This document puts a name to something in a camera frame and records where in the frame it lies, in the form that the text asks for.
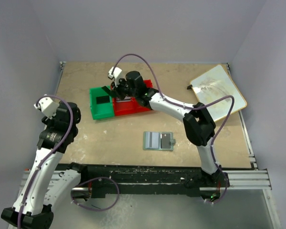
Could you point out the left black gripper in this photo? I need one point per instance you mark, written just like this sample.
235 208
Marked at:
45 119

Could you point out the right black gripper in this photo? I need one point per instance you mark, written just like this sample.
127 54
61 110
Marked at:
118 88

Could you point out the black credit card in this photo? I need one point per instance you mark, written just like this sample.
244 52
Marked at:
108 90

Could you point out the green card holder wallet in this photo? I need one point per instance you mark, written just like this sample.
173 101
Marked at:
158 141

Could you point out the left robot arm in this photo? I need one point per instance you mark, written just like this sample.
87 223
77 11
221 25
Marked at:
35 204

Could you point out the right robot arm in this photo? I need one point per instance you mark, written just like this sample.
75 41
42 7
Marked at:
198 124

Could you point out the black card in green bin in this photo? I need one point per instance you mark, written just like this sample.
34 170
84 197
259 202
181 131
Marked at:
103 99

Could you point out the right red plastic bin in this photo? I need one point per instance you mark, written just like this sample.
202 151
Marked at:
144 92

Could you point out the red plastic bin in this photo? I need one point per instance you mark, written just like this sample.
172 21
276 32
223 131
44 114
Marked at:
123 107
144 92

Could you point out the middle red plastic bin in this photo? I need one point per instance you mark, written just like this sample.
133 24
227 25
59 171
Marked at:
123 107

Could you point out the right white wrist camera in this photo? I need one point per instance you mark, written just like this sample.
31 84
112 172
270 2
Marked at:
115 73

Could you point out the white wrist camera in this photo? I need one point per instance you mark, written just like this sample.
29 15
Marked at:
115 73
47 106

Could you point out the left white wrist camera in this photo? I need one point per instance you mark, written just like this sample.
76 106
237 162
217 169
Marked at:
47 106

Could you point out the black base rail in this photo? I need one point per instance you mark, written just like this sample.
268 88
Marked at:
150 180

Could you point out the whiteboard with wooden frame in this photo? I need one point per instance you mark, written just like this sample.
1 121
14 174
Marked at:
215 84

